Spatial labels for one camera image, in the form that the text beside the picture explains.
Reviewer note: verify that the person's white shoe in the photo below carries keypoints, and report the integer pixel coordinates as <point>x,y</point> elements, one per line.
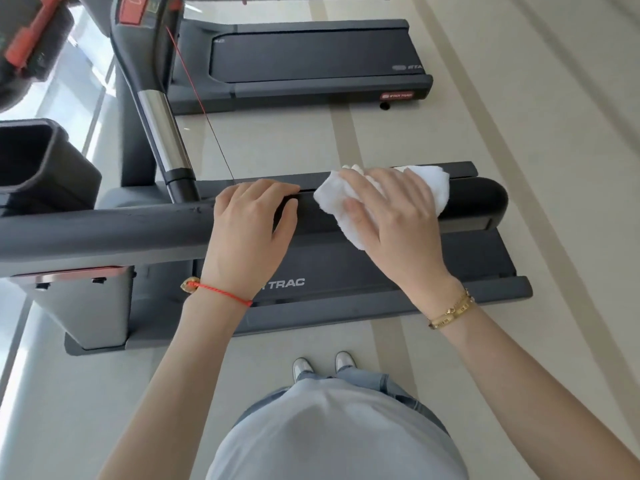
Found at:
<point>302,368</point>
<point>345,361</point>

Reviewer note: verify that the red console panel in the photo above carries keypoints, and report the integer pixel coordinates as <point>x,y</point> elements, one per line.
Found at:
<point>132,8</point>

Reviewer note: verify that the person's right hand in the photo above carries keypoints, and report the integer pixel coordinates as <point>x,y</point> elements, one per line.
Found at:
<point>405,229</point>

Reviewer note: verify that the person's right white shoe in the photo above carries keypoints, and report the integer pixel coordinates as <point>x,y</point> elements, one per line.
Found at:
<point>345,361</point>

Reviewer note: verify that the person's left thumb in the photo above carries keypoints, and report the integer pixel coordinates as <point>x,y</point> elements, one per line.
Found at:
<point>287,222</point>

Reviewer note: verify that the black treadmill with red label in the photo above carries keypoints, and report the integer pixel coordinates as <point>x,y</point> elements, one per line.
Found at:
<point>310,54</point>

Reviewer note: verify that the black treadmill handrail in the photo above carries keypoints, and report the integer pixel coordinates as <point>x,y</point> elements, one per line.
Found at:
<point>125,229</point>

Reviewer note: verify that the person's right thumb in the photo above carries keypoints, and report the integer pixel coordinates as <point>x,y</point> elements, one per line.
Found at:
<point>354,214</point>

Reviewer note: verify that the black console with red trim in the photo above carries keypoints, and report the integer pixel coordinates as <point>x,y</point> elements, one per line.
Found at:
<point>30,39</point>

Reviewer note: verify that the light grey shirt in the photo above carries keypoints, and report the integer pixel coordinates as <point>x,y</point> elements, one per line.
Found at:
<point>330,434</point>

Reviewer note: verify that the black console cup holder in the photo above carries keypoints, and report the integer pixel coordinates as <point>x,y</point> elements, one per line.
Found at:
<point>47,164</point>

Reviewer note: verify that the person's right forearm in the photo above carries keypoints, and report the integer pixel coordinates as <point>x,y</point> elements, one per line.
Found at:
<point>520,384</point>

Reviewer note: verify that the person's left white shoe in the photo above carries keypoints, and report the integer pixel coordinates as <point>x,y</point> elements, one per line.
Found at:
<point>302,368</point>

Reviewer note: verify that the silver treadmill upright post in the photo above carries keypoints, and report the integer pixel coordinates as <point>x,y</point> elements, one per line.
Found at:
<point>80,309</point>

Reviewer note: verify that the person's left forearm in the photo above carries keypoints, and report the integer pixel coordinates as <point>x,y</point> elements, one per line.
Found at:
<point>185,374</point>

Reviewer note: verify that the black treadmill with white lettering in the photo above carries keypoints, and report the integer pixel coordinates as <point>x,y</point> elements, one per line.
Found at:
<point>330,274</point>

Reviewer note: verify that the person's left hand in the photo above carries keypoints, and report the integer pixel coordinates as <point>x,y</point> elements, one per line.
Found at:
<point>240,239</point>

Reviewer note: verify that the white cleaning cloth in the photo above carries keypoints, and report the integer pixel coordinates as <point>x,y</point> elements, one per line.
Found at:
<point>332,199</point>

